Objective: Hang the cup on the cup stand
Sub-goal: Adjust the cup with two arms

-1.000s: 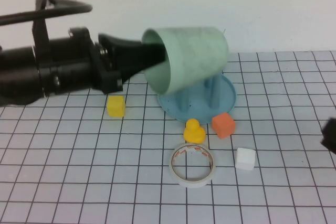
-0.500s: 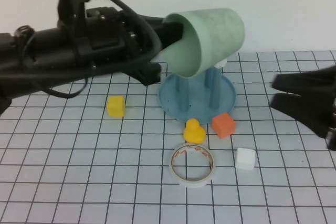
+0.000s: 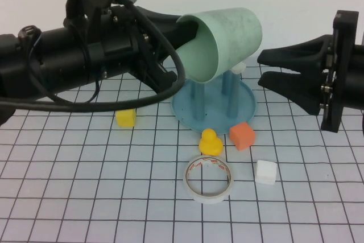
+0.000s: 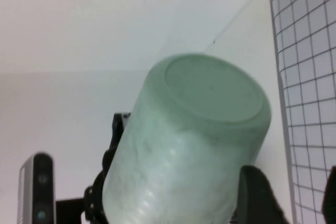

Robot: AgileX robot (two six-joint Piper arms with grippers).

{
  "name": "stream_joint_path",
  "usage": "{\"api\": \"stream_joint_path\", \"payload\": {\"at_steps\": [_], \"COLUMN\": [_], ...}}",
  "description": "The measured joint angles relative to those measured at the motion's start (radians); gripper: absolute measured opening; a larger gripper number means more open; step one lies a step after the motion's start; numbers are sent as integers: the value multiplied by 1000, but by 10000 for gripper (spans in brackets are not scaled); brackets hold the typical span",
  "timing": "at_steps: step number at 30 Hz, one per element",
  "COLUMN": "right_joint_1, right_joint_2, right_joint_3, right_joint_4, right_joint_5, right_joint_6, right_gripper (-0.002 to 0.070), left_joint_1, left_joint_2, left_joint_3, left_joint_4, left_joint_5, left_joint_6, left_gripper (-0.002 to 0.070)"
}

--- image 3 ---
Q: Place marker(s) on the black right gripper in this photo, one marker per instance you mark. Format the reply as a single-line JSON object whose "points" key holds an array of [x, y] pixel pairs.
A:
{"points": [[341, 83]]}

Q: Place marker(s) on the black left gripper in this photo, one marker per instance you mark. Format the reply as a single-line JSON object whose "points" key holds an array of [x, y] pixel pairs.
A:
{"points": [[119, 52]]}

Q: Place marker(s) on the light green plastic cup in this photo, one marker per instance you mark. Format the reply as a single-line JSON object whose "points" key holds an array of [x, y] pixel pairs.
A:
{"points": [[236, 35]]}

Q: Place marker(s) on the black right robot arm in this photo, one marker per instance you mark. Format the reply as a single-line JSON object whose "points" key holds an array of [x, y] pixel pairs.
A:
{"points": [[359, 83]]}

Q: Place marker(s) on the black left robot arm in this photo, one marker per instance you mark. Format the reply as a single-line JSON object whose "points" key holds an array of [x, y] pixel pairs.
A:
{"points": [[57, 55]]}

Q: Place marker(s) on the blue cup stand white caps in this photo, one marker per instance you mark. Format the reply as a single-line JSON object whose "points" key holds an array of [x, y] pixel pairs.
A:
{"points": [[216, 117]]}

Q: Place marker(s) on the orange foam cube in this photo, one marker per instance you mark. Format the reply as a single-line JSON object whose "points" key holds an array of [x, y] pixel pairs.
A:
{"points": [[241, 137]]}

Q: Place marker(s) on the yellow foam cube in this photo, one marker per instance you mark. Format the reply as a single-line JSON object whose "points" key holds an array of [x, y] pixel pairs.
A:
{"points": [[126, 119]]}

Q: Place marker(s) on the white foam cube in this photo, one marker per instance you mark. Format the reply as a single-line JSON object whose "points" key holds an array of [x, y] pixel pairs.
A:
{"points": [[266, 172]]}

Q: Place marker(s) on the yellow rubber duck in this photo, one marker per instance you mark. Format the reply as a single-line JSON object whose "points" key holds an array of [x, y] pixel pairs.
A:
{"points": [[210, 146]]}

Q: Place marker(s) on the white double-sided tape roll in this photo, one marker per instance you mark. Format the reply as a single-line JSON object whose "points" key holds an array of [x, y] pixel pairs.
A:
{"points": [[207, 199]]}

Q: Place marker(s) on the white grid pattern tablecloth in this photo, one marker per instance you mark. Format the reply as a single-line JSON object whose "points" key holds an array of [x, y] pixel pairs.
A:
{"points": [[85, 183]]}

